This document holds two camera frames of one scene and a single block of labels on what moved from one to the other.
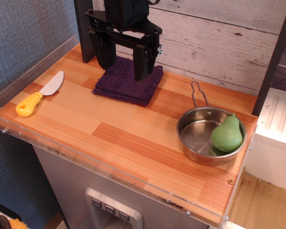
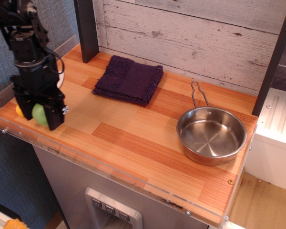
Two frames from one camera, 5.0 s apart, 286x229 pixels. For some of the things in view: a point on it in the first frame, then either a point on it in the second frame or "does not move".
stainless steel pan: x=195 y=129 does not move
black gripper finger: x=145 y=57 → x=55 y=117
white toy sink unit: x=272 y=155 does not move
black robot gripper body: x=126 y=22 → x=36 y=79
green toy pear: x=228 y=136 → x=39 y=115
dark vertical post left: x=81 y=7 does not move
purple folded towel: x=119 y=82 does not move
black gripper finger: x=106 y=50 → x=25 y=104
